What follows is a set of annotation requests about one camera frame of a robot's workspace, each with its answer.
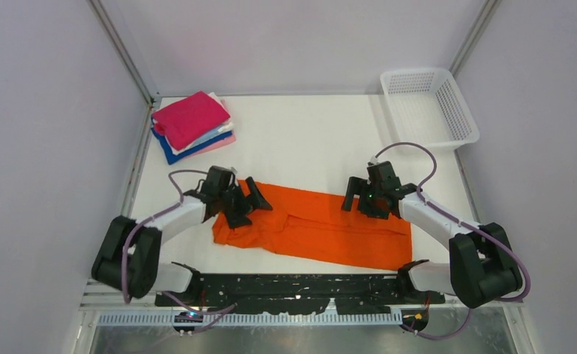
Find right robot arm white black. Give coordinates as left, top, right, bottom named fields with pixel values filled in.
left=341, top=162, right=530, bottom=309

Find folded light blue t shirt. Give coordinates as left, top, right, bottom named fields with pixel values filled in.
left=179, top=128, right=232, bottom=153

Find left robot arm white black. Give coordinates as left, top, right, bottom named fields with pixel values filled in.
left=91, top=166, right=273, bottom=303

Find orange t shirt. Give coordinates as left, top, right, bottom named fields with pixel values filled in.
left=213, top=183, right=413, bottom=271

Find aluminium frame rail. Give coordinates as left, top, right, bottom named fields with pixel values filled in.
left=88, top=0, right=156, bottom=108

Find white plastic basket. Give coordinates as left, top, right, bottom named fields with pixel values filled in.
left=380, top=68, right=480, bottom=151

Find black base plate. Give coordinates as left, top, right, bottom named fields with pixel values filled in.
left=155, top=274, right=445, bottom=315

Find folded pink t shirt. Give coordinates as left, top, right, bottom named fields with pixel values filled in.
left=189, top=118, right=236, bottom=155

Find folded magenta t shirt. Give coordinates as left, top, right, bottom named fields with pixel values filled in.
left=151, top=91, right=231, bottom=151

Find white slotted cable duct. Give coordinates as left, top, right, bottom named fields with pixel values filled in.
left=97, top=309, right=402, bottom=327

